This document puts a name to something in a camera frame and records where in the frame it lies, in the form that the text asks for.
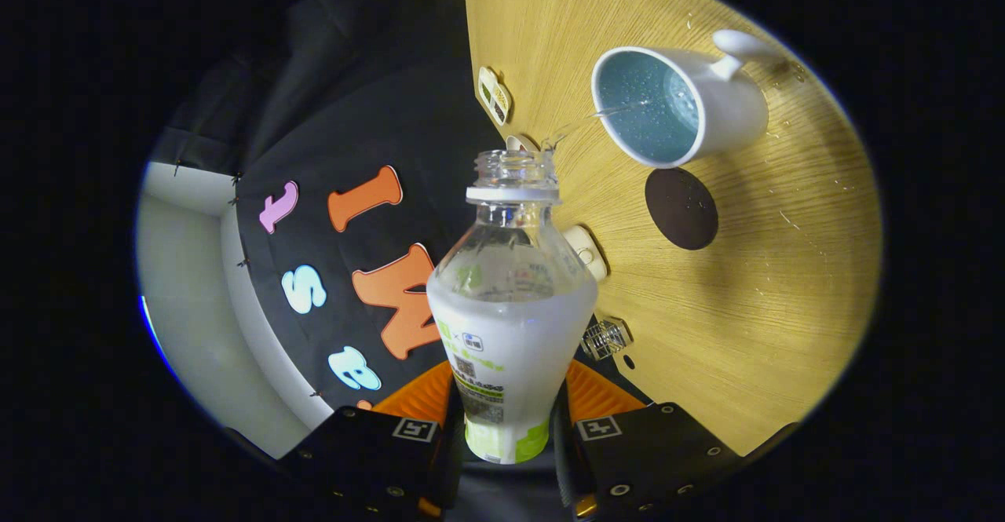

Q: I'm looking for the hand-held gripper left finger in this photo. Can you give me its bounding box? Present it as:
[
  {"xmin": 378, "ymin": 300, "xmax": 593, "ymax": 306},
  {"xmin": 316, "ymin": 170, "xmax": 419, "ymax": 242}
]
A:
[{"xmin": 283, "ymin": 360, "xmax": 466, "ymax": 521}]

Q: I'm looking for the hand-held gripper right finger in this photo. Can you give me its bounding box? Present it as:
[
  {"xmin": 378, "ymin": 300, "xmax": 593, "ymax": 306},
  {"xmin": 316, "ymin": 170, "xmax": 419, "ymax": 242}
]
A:
[{"xmin": 552, "ymin": 359, "xmax": 743, "ymax": 521}]

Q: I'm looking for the clear bottle with white label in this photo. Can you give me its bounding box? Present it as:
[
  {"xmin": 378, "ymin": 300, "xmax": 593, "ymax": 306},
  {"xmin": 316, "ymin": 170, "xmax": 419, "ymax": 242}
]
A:
[{"xmin": 425, "ymin": 149, "xmax": 599, "ymax": 465}]

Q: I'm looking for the dark brown round coaster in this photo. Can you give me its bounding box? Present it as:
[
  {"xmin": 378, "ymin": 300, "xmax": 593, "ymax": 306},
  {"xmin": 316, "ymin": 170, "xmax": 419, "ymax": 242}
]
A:
[{"xmin": 645, "ymin": 167, "xmax": 719, "ymax": 251}]

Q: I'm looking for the white cup with blue inside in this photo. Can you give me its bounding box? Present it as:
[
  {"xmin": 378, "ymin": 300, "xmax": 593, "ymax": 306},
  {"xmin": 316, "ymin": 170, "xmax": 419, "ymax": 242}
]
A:
[{"xmin": 590, "ymin": 29, "xmax": 786, "ymax": 170}]

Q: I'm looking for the wooden table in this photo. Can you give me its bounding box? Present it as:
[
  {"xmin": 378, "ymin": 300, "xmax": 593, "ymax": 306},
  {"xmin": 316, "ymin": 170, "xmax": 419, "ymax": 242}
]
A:
[{"xmin": 463, "ymin": 0, "xmax": 884, "ymax": 458}]

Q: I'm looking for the white toaster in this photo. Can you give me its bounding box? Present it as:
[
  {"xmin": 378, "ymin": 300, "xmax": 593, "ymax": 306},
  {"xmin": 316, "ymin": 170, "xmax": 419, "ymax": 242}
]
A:
[{"xmin": 561, "ymin": 224, "xmax": 608, "ymax": 283}]

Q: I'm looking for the black backdrop cloth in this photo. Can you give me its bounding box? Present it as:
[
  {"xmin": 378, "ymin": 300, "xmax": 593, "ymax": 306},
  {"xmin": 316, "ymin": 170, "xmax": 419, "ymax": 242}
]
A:
[{"xmin": 149, "ymin": 0, "xmax": 652, "ymax": 429}]

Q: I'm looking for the white divided condiment dish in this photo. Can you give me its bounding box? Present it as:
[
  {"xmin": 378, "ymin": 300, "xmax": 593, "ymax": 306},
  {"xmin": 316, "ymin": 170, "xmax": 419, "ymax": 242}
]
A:
[{"xmin": 477, "ymin": 66, "xmax": 513, "ymax": 126}]

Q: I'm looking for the metal wire utensil holder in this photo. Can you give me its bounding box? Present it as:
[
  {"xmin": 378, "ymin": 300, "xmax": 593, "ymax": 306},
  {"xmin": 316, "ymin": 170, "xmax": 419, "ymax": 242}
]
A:
[{"xmin": 581, "ymin": 316, "xmax": 634, "ymax": 361}]

